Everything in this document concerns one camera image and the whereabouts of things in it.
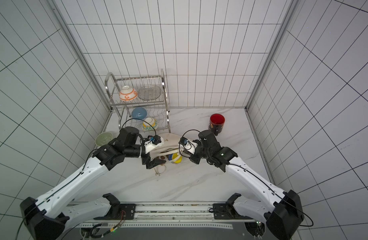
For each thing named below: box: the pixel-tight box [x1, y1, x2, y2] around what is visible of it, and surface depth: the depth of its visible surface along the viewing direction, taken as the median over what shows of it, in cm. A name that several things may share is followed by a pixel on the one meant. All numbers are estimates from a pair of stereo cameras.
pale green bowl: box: [95, 131, 113, 147], surface depth 99 cm
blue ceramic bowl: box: [131, 107, 147, 120], surface depth 109 cm
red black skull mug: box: [208, 113, 226, 136], surface depth 102 cm
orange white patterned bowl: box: [119, 85, 138, 101], surface depth 87 cm
